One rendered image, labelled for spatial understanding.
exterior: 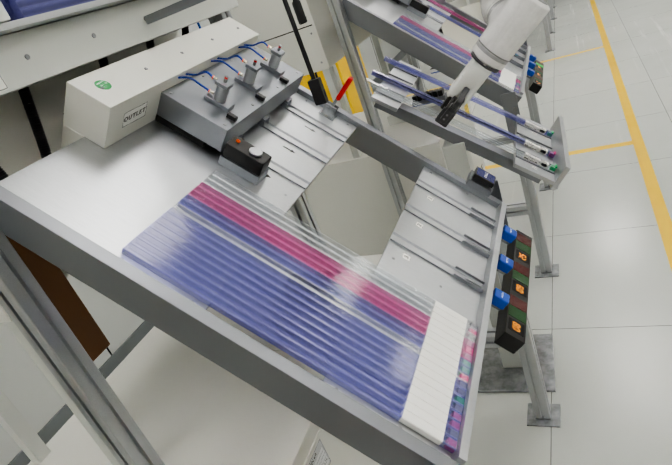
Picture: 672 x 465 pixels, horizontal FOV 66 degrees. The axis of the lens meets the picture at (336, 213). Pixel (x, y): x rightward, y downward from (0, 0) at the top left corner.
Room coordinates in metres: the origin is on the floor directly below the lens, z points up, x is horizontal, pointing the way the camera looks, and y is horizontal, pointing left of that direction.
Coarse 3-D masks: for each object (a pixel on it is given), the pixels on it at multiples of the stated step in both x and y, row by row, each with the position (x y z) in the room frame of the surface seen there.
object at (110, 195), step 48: (96, 144) 0.85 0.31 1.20; (144, 144) 0.89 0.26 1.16; (192, 144) 0.93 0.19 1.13; (288, 144) 1.02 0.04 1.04; (336, 144) 1.08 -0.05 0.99; (48, 192) 0.73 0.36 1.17; (96, 192) 0.75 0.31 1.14; (144, 192) 0.78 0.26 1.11; (288, 192) 0.88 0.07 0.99; (96, 240) 0.67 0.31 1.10
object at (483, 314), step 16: (496, 224) 0.96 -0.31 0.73; (496, 240) 0.89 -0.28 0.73; (496, 256) 0.85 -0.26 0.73; (480, 304) 0.74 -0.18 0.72; (480, 320) 0.69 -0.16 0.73; (480, 336) 0.65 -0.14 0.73; (480, 352) 0.62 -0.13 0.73; (480, 368) 0.59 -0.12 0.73; (464, 416) 0.52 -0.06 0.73; (464, 432) 0.49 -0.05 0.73; (464, 448) 0.47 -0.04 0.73
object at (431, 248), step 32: (416, 192) 1.00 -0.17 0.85; (448, 192) 1.04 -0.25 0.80; (416, 224) 0.90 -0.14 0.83; (448, 224) 0.93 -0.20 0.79; (480, 224) 0.96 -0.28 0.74; (384, 256) 0.79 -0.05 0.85; (416, 256) 0.81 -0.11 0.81; (448, 256) 0.84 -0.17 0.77; (480, 256) 0.87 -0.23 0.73; (416, 288) 0.74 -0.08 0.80; (448, 288) 0.76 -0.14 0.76; (480, 288) 0.77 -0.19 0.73; (384, 416) 0.51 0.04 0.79
